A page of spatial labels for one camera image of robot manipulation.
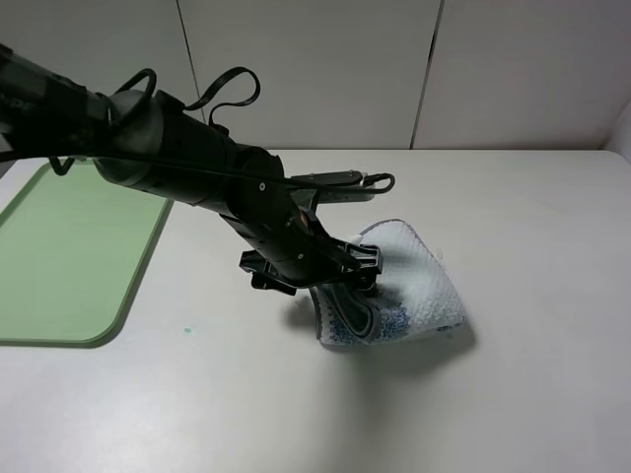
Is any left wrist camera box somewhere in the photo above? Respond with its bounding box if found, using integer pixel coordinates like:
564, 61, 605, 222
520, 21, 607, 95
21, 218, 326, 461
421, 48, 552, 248
292, 170, 375, 204

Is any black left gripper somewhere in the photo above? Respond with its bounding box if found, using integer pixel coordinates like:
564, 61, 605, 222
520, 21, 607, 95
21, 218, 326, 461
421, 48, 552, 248
220, 189, 384, 296

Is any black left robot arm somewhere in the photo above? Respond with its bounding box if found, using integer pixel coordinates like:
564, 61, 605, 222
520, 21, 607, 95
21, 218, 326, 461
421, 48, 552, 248
1, 47, 383, 295

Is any blue white striped towel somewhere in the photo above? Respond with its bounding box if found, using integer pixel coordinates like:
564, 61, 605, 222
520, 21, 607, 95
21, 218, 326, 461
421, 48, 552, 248
310, 219, 466, 348

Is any green plastic tray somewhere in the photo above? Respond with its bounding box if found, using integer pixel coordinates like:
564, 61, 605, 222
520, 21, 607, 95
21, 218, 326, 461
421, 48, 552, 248
1, 163, 173, 348

